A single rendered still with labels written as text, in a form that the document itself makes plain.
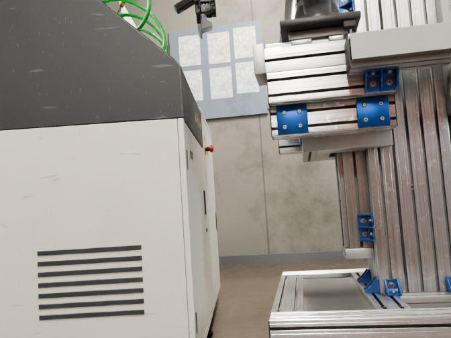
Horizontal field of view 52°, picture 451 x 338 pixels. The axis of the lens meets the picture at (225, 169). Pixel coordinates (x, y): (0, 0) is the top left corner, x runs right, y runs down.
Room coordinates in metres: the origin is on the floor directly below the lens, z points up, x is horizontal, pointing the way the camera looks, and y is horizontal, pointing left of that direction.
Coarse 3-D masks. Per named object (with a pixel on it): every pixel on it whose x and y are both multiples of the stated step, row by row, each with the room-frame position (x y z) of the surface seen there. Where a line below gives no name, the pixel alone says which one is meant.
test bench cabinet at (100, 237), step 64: (64, 128) 1.33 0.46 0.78; (128, 128) 1.32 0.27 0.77; (0, 192) 1.33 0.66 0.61; (64, 192) 1.33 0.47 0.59; (128, 192) 1.32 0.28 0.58; (0, 256) 1.33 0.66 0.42; (64, 256) 1.33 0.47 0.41; (128, 256) 1.32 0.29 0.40; (0, 320) 1.33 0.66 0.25; (64, 320) 1.33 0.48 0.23; (128, 320) 1.32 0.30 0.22; (192, 320) 1.32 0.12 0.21
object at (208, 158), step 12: (120, 12) 2.03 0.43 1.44; (132, 24) 2.30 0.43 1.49; (204, 132) 2.15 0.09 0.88; (204, 156) 2.06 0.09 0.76; (204, 168) 2.02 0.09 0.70; (216, 216) 2.64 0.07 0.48; (216, 228) 2.62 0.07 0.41; (216, 240) 2.56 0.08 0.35; (216, 252) 2.49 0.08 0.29; (216, 264) 2.43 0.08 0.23; (216, 276) 2.37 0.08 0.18; (216, 288) 2.34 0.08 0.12
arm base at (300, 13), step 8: (304, 0) 1.31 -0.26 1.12; (312, 0) 1.29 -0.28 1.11; (320, 0) 1.29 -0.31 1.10; (328, 0) 1.29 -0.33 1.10; (304, 8) 1.30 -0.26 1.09; (312, 8) 1.28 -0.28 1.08; (320, 8) 1.28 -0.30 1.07; (328, 8) 1.28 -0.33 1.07; (336, 8) 1.30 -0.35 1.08; (296, 16) 1.33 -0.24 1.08; (304, 16) 1.29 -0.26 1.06; (312, 16) 1.28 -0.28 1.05
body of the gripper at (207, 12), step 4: (196, 0) 1.75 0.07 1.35; (200, 0) 1.76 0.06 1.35; (204, 0) 1.75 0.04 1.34; (208, 0) 1.75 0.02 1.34; (212, 0) 1.75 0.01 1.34; (196, 4) 1.76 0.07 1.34; (200, 4) 1.75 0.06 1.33; (204, 4) 1.76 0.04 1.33; (208, 4) 1.76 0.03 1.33; (212, 4) 1.76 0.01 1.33; (200, 8) 1.75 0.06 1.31; (204, 8) 1.76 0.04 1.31; (208, 8) 1.76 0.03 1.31; (212, 8) 1.75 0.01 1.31; (204, 12) 1.76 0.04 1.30; (208, 12) 1.76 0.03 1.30; (212, 12) 1.78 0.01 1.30; (208, 16) 1.81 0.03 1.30; (212, 16) 1.81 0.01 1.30; (216, 16) 1.81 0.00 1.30
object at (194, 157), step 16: (192, 144) 1.54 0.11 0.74; (192, 160) 1.50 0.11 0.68; (192, 176) 1.47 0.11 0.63; (192, 192) 1.45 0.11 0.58; (192, 208) 1.42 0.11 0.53; (192, 224) 1.39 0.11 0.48; (192, 240) 1.37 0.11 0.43; (192, 256) 1.35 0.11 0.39; (208, 256) 1.94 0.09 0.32; (208, 272) 1.89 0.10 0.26; (208, 288) 1.85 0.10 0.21; (208, 304) 1.80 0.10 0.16; (208, 320) 1.76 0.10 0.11
